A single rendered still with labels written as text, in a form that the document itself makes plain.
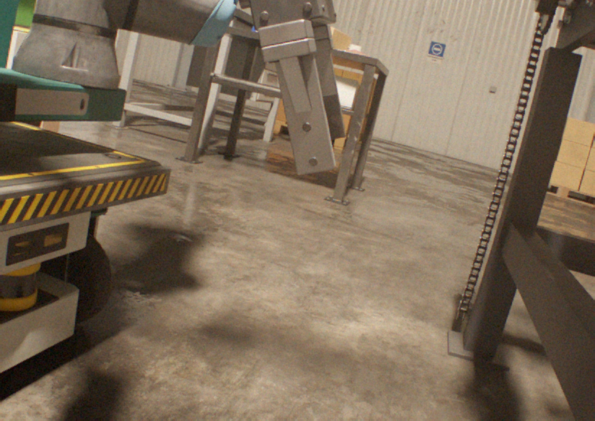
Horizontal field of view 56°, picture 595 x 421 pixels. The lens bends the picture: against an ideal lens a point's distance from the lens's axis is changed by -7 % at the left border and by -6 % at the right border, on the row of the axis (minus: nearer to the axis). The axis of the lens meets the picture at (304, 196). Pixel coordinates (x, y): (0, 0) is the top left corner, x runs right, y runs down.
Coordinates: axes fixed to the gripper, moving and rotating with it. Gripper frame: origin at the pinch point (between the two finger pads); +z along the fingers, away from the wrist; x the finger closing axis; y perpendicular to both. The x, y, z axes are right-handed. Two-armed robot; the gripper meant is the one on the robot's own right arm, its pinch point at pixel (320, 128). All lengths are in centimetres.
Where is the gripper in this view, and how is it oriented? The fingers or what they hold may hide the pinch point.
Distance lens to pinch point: 48.1
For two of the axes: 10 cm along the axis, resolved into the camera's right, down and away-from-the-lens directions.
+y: -9.7, 1.5, 1.7
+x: -1.2, 2.6, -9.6
